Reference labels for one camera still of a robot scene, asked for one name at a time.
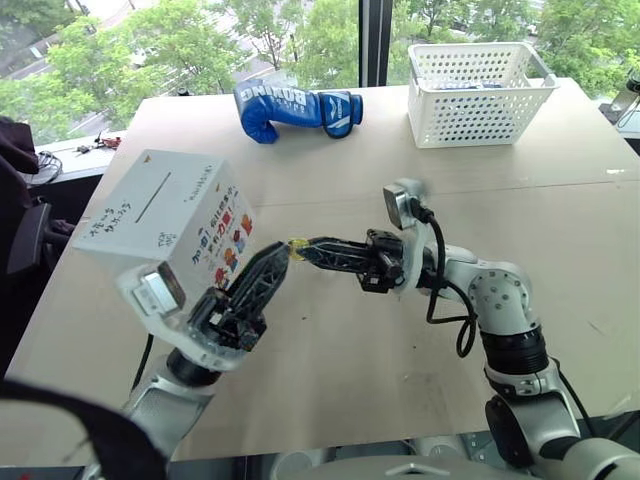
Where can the dark cloth on chair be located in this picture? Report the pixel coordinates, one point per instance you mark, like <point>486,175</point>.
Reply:
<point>17,150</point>

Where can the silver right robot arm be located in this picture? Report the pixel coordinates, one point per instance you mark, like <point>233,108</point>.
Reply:
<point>505,300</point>

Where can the gold coin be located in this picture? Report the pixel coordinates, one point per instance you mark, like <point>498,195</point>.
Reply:
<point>298,244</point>

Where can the dark window frame post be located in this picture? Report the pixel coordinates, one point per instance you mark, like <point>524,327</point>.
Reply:
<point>374,40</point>

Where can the white perforated plastic basket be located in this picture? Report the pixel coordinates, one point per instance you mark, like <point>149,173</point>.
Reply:
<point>465,115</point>

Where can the blue boxing glove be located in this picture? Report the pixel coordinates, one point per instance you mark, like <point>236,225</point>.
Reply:
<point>295,107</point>

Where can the small red tool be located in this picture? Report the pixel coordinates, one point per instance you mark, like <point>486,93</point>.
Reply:
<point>102,142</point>

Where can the silver robot torso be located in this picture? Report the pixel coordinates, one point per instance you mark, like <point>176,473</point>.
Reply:
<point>400,469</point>

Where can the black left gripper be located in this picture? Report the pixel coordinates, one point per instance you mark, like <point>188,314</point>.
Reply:
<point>227,325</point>

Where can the blue item in basket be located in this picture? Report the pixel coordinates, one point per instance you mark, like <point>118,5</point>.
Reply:
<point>465,86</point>

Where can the black chair armrest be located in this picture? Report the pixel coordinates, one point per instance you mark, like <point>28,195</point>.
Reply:
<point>30,237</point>

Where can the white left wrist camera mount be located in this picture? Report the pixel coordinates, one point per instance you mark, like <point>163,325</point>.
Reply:
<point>150,300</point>

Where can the dark rounded band shape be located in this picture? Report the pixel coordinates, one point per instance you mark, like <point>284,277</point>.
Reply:
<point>100,415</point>

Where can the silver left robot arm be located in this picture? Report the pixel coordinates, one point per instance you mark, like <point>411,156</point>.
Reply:
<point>165,405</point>

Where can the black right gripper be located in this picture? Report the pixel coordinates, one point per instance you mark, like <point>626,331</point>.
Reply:
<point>382,262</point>

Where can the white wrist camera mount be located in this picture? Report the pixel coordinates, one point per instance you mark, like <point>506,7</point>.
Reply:
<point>402,202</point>
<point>150,300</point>

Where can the black device with stand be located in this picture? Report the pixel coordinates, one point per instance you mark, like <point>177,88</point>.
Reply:
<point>631,100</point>

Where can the white box with slot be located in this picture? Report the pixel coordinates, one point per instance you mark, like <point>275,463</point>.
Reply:
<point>150,200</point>

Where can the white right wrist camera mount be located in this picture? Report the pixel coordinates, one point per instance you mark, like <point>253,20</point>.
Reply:
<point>402,202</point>

